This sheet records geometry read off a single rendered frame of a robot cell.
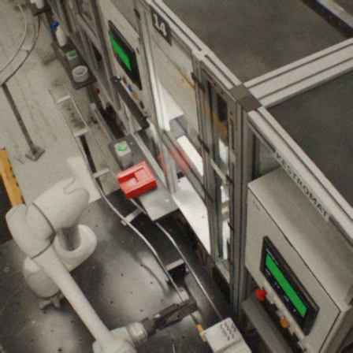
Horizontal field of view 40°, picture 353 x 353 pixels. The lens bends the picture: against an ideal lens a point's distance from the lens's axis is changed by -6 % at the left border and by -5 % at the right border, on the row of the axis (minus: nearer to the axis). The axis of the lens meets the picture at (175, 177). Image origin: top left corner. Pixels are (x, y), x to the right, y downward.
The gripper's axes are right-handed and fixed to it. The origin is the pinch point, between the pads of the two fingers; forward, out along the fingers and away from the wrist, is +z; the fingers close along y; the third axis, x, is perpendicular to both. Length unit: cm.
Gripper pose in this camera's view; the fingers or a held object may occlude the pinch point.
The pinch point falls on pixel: (189, 306)
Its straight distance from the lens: 200.7
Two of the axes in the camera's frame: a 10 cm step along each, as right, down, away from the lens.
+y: -0.9, -5.9, -8.0
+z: 8.8, -4.2, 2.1
